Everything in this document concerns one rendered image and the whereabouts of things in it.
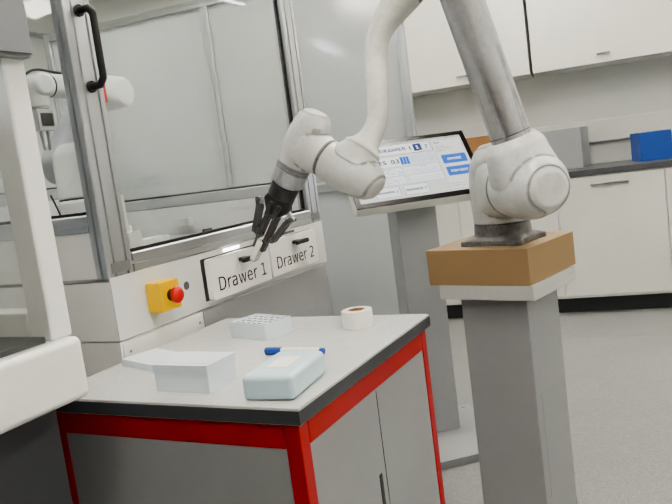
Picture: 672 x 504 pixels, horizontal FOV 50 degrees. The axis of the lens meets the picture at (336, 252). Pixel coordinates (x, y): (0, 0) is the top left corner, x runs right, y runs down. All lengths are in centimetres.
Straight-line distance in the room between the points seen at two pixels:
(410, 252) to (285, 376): 162
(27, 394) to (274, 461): 40
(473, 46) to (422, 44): 339
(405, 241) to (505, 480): 100
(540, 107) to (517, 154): 362
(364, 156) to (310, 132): 15
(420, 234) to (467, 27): 115
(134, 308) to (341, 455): 66
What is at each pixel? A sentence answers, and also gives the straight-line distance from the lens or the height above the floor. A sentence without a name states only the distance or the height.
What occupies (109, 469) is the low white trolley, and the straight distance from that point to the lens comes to 149.
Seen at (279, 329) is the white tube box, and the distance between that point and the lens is 166.
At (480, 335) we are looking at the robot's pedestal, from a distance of 206.
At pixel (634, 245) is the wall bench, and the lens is 474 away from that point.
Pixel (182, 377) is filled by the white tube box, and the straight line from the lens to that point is 134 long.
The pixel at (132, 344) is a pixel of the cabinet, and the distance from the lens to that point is 173.
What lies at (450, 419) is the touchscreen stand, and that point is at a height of 8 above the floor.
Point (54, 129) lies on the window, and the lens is 177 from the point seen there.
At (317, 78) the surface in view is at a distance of 365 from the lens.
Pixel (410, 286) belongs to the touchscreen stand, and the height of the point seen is 63.
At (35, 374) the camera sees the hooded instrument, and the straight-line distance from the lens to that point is 123.
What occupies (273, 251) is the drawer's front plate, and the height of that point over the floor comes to 90.
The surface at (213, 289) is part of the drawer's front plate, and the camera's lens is 192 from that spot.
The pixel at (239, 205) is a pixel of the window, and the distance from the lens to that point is 212.
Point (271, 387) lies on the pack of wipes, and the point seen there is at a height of 78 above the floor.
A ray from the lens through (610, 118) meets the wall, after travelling 534.
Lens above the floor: 113
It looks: 7 degrees down
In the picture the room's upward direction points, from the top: 8 degrees counter-clockwise
